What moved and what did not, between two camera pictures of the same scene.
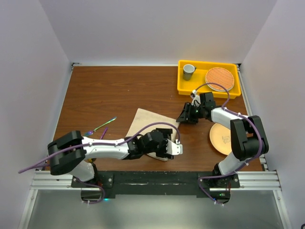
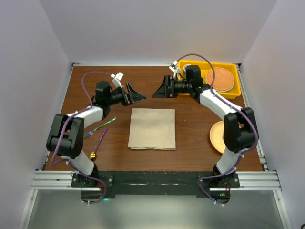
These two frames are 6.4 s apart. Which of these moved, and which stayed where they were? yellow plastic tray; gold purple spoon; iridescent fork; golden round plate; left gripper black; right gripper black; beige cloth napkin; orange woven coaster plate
Moved: right gripper black; beige cloth napkin; left gripper black
Stayed: iridescent fork; golden round plate; yellow plastic tray; gold purple spoon; orange woven coaster plate
